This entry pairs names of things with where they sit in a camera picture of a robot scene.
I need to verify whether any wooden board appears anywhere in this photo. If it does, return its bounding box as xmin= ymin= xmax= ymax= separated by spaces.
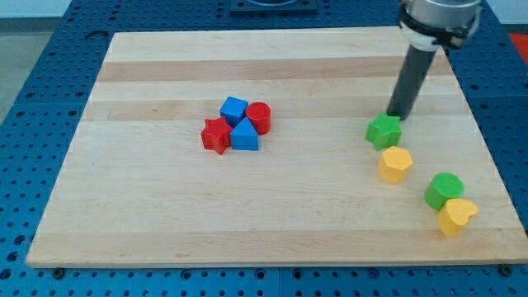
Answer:
xmin=26 ymin=27 xmax=527 ymax=268

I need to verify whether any red star block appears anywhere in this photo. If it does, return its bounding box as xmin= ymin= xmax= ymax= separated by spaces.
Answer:
xmin=200 ymin=116 xmax=233 ymax=154

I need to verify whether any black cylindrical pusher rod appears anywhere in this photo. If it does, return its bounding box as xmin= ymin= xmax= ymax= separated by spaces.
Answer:
xmin=385 ymin=45 xmax=436 ymax=120

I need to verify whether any blue triangle block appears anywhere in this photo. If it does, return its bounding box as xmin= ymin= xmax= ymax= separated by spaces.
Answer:
xmin=230 ymin=117 xmax=259 ymax=151

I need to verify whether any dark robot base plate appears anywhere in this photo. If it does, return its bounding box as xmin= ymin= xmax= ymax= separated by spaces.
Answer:
xmin=227 ymin=0 xmax=318 ymax=12

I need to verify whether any yellow hexagon block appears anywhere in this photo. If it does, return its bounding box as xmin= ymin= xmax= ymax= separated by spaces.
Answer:
xmin=377 ymin=146 xmax=413 ymax=184

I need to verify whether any green star block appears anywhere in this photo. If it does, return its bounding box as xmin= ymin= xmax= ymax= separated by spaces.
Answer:
xmin=365 ymin=113 xmax=403 ymax=151

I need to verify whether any blue cube block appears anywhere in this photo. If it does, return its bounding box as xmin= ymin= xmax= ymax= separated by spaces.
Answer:
xmin=219 ymin=97 xmax=248 ymax=127

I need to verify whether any yellow heart block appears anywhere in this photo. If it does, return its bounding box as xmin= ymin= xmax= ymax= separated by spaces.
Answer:
xmin=437 ymin=198 xmax=479 ymax=238

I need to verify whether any red cylinder block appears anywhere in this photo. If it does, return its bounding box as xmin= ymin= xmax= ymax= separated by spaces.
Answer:
xmin=245 ymin=102 xmax=271 ymax=135

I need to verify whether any green cylinder block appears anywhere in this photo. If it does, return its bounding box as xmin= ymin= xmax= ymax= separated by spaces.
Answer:
xmin=424 ymin=172 xmax=464 ymax=210

